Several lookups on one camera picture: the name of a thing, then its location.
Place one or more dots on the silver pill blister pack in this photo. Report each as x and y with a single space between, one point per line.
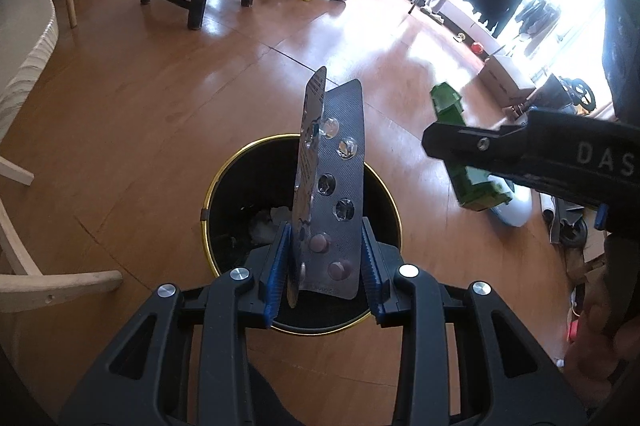
340 166
310 106

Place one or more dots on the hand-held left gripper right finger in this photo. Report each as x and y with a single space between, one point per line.
370 276

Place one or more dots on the small red ball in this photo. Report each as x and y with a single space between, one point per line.
476 48

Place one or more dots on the person's right hand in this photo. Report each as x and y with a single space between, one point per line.
595 346

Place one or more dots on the small green carton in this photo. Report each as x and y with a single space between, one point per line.
475 188

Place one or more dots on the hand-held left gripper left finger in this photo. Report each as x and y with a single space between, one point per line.
277 271

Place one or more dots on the light wooden chair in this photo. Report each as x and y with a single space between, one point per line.
50 281

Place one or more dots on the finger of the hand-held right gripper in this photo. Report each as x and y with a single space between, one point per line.
465 144

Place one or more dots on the black bin with gold rim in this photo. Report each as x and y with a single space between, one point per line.
250 176

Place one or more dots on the white crumpled paper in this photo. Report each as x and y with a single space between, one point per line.
265 226

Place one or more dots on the black spoked wheel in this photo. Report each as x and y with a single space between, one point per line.
580 92

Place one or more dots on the white rounded appliance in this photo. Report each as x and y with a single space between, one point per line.
515 208

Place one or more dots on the pale cardboard box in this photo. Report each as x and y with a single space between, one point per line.
505 76

